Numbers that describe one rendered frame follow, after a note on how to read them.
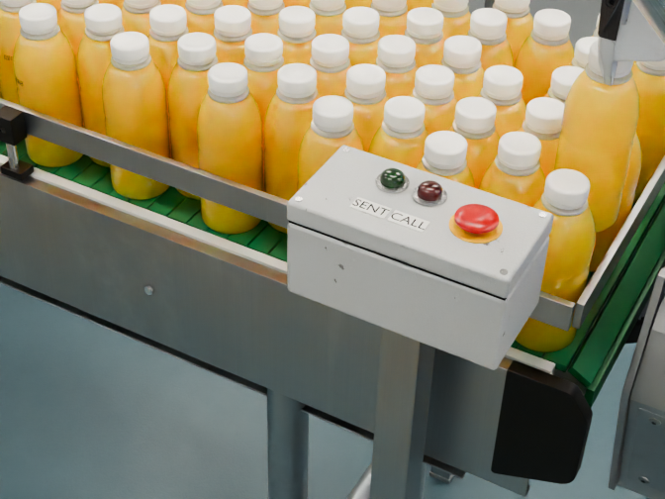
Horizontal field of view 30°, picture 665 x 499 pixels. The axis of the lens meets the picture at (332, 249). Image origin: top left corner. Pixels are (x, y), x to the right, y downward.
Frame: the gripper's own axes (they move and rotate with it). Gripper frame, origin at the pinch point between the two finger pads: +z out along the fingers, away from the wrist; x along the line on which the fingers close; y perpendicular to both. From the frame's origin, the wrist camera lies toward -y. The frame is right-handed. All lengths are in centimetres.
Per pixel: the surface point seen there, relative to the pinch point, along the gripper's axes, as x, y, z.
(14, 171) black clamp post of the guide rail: -13, -60, 26
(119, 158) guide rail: -11, -47, 21
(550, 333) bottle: -9.7, 1.5, 24.4
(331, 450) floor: 40, -47, 117
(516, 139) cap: -3.1, -6.6, 9.1
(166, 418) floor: 32, -77, 117
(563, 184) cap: -7.6, -0.3, 9.2
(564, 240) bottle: -9.5, 1.2, 13.5
